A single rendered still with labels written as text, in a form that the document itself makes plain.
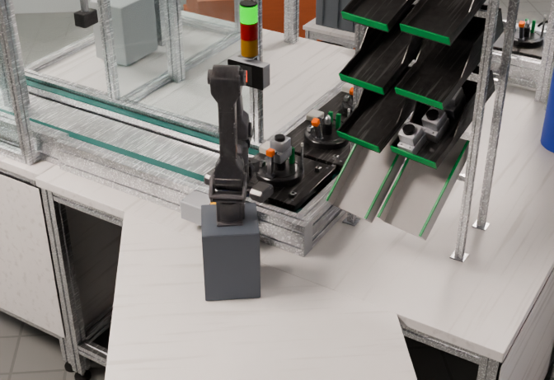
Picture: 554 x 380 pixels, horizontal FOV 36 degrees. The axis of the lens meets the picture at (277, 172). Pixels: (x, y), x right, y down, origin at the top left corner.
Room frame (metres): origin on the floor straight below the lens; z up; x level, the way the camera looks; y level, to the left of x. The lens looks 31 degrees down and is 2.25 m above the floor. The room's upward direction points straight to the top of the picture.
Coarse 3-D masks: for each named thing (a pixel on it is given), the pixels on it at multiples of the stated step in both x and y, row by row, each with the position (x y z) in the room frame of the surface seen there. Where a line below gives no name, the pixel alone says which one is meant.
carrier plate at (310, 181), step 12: (264, 156) 2.19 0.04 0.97; (312, 168) 2.12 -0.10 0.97; (324, 168) 2.12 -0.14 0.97; (252, 180) 2.06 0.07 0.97; (312, 180) 2.06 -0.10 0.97; (324, 180) 2.07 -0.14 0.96; (276, 192) 1.99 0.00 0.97; (288, 192) 1.99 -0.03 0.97; (300, 192) 1.99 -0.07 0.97; (312, 192) 2.01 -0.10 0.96; (276, 204) 1.96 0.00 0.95; (288, 204) 1.94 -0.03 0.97; (300, 204) 1.95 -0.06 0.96
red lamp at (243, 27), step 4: (240, 24) 2.28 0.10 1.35; (244, 24) 2.26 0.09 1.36; (252, 24) 2.26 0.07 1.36; (256, 24) 2.27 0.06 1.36; (240, 28) 2.28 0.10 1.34; (244, 28) 2.26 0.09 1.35; (248, 28) 2.26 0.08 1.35; (252, 28) 2.26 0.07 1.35; (256, 28) 2.27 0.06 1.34; (244, 32) 2.26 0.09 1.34; (248, 32) 2.26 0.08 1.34; (252, 32) 2.26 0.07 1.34; (256, 32) 2.27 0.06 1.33; (244, 36) 2.26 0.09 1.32; (248, 36) 2.26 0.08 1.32; (252, 36) 2.26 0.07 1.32; (256, 36) 2.27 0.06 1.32; (248, 40) 2.26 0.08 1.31; (252, 40) 2.26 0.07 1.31
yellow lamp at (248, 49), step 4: (244, 40) 2.26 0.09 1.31; (256, 40) 2.27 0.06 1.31; (244, 44) 2.26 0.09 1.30; (248, 44) 2.26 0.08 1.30; (252, 44) 2.26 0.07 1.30; (256, 44) 2.27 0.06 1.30; (244, 48) 2.26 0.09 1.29; (248, 48) 2.26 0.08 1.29; (252, 48) 2.26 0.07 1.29; (256, 48) 2.27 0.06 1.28; (244, 52) 2.26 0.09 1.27; (248, 52) 2.26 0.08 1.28; (252, 52) 2.26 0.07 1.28; (256, 52) 2.27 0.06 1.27; (244, 56) 2.26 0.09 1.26; (248, 56) 2.26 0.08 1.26; (252, 56) 2.26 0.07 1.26
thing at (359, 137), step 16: (400, 80) 2.05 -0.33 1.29; (368, 96) 2.01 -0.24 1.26; (384, 96) 2.01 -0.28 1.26; (400, 96) 1.99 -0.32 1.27; (352, 112) 1.96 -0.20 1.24; (368, 112) 1.97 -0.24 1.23; (384, 112) 1.95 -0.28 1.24; (400, 112) 1.90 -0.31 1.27; (352, 128) 1.93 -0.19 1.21; (368, 128) 1.92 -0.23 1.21; (384, 128) 1.90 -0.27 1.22; (368, 144) 1.85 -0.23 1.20; (384, 144) 1.85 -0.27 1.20
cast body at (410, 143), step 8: (408, 128) 1.82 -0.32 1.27; (416, 128) 1.82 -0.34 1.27; (400, 136) 1.82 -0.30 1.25; (408, 136) 1.80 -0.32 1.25; (416, 136) 1.80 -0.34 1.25; (424, 136) 1.83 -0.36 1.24; (400, 144) 1.82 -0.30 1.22; (408, 144) 1.81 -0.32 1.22; (416, 144) 1.81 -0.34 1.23; (416, 152) 1.81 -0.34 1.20
